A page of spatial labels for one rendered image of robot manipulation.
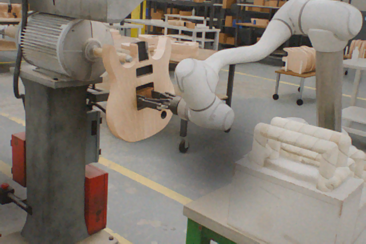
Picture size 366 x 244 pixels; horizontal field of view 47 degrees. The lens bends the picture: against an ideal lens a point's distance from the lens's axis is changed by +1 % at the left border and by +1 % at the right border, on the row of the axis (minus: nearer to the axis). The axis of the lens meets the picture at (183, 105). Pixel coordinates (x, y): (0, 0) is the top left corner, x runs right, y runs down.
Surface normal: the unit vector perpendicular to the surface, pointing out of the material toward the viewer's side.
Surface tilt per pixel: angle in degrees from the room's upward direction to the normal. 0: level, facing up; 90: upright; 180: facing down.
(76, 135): 90
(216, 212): 0
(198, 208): 0
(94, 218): 90
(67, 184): 90
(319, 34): 113
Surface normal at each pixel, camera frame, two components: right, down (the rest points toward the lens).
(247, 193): -0.62, 0.15
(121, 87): 0.76, 0.19
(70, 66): 0.37, 0.49
